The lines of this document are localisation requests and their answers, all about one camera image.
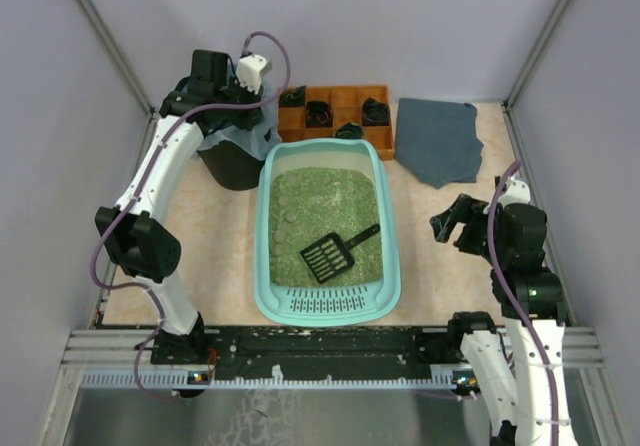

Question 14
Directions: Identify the black litter scoop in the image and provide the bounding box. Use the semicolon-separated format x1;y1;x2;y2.
300;223;381;284

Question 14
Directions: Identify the teal plastic litter box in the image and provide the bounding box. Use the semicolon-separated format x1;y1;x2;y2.
253;139;402;327

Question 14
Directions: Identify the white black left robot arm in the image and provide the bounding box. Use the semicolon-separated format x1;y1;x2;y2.
95;50;271;359

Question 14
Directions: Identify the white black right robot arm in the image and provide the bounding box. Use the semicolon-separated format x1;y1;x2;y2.
430;194;577;445

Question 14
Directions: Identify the green cat litter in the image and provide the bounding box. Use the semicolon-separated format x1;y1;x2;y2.
269;167;379;288

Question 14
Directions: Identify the blue plastic bin liner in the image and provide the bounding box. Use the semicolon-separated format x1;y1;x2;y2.
198;100;281;160

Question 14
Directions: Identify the black trash bin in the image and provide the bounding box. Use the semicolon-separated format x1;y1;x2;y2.
197;140;265;191

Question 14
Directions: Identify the blue-grey folded cloth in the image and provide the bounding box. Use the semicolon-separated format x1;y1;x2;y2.
395;98;484;189

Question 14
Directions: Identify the orange compartment tray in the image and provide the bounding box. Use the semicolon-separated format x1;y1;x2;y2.
278;84;395;161

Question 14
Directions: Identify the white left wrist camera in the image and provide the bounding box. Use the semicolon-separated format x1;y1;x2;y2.
236;52;271;94

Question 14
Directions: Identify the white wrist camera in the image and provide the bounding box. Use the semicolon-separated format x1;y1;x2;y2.
236;52;271;94
497;175;531;208

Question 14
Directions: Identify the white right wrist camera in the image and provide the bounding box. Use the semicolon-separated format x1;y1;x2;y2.
497;175;531;208

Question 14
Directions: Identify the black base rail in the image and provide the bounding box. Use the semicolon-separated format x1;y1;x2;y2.
150;326;466;381

